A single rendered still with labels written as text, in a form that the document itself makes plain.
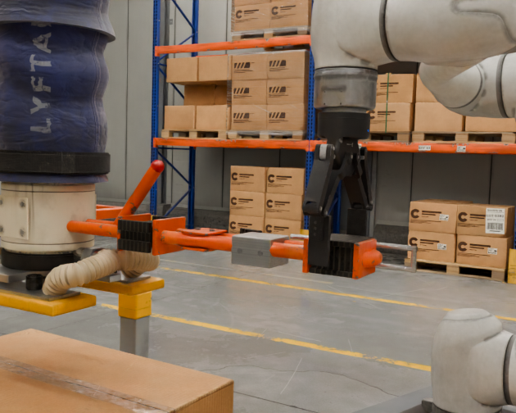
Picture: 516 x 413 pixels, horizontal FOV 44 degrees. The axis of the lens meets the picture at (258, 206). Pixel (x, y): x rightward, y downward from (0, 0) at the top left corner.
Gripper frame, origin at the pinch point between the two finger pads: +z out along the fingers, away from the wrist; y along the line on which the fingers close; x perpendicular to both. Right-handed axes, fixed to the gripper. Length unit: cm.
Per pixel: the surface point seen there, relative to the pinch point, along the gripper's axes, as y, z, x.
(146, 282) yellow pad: -7.7, 11.3, -42.8
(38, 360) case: -3, 30, -67
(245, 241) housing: 4.1, -0.6, -13.6
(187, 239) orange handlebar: 4.2, 0.1, -24.4
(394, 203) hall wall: -834, 51, -268
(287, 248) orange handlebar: 3.8, -0.2, -6.5
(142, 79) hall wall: -833, -145, -755
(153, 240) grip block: 5.3, 0.7, -30.4
